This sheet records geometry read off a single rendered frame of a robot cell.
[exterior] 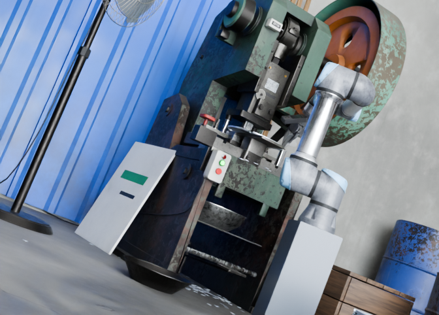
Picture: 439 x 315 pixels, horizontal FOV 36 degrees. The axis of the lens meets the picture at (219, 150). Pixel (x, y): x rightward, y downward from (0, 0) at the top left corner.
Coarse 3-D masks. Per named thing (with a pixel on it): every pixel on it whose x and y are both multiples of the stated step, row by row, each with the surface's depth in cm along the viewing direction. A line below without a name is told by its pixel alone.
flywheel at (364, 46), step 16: (336, 16) 378; (352, 16) 366; (368, 16) 352; (336, 32) 378; (352, 32) 365; (368, 32) 353; (336, 48) 372; (352, 48) 359; (368, 48) 347; (352, 64) 354; (368, 64) 336
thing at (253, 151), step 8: (240, 136) 335; (248, 136) 325; (256, 136) 318; (248, 144) 326; (256, 144) 327; (264, 144) 329; (272, 144) 321; (280, 144) 319; (248, 152) 325; (256, 152) 327; (248, 160) 326; (256, 160) 327
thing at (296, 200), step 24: (288, 192) 330; (288, 216) 324; (192, 240) 390; (216, 240) 368; (240, 240) 348; (264, 240) 331; (192, 264) 379; (216, 264) 358; (240, 264) 340; (264, 264) 323; (216, 288) 349; (240, 288) 331
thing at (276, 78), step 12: (276, 72) 340; (288, 72) 343; (264, 84) 337; (276, 84) 340; (252, 96) 336; (264, 96) 336; (276, 96) 341; (240, 108) 341; (252, 108) 335; (264, 108) 335; (264, 120) 339
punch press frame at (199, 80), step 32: (256, 0) 346; (288, 0) 343; (256, 32) 332; (320, 32) 345; (192, 64) 383; (224, 64) 348; (256, 64) 329; (320, 64) 346; (192, 96) 366; (192, 128) 350; (224, 192) 365; (256, 192) 322
